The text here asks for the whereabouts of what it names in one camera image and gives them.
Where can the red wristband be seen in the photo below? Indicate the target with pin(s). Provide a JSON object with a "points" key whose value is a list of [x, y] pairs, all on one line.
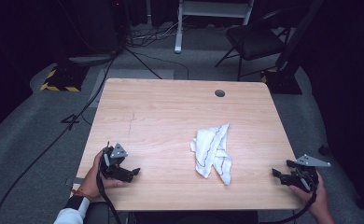
{"points": [[79, 193]]}

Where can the grey table grommet hole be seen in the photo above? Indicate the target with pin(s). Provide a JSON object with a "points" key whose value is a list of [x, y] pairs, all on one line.
{"points": [[219, 93]]}

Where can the white towel with dark stitching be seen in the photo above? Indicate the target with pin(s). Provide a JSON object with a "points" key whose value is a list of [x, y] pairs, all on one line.
{"points": [[212, 154]]}

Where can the grey tape strip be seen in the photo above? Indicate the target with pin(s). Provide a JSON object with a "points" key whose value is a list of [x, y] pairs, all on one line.
{"points": [[74, 180]]}

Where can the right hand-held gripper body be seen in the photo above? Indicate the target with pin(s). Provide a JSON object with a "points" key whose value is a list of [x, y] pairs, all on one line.
{"points": [[306, 174]]}

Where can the thin black tripod leg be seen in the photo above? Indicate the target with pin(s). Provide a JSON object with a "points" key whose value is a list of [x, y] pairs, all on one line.
{"points": [[142, 62]]}

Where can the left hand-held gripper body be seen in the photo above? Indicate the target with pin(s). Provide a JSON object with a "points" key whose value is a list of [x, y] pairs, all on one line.
{"points": [[114, 160]]}

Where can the white metal stand frame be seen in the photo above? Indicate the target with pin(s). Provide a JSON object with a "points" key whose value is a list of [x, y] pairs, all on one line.
{"points": [[208, 15]]}

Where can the person's right hand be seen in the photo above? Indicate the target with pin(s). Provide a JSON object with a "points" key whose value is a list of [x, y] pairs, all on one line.
{"points": [[318, 202]]}

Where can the black stand with striped base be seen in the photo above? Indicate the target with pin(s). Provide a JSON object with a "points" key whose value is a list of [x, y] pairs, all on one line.
{"points": [[284, 79]]}

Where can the black folding chair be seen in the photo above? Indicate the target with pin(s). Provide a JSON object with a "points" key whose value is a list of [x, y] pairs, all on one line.
{"points": [[253, 42]]}

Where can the small black floor object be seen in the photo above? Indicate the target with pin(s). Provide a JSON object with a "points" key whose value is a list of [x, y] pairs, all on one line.
{"points": [[324, 150]]}

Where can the black base with yellow stripes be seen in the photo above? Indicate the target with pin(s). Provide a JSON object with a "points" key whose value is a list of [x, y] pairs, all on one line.
{"points": [[63, 79]]}

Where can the person's left hand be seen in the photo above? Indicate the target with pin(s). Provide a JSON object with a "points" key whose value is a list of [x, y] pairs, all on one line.
{"points": [[91, 183]]}

